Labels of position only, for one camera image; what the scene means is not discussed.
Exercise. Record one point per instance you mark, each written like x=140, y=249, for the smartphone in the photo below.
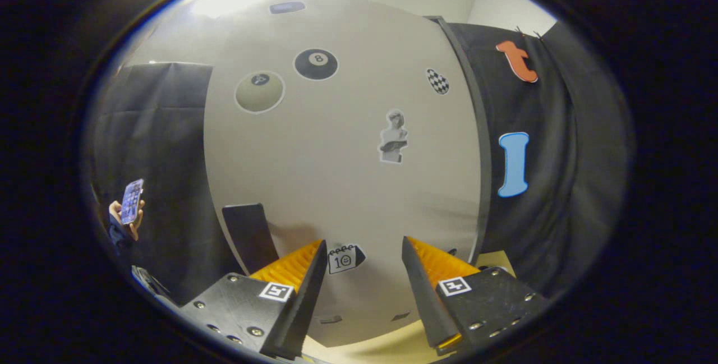
x=132, y=201

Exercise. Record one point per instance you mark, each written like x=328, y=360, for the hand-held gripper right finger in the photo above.
x=432, y=302

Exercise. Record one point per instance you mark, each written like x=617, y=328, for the black backdrop cloth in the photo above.
x=572, y=184

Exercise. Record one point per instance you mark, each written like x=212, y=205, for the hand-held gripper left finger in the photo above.
x=300, y=313

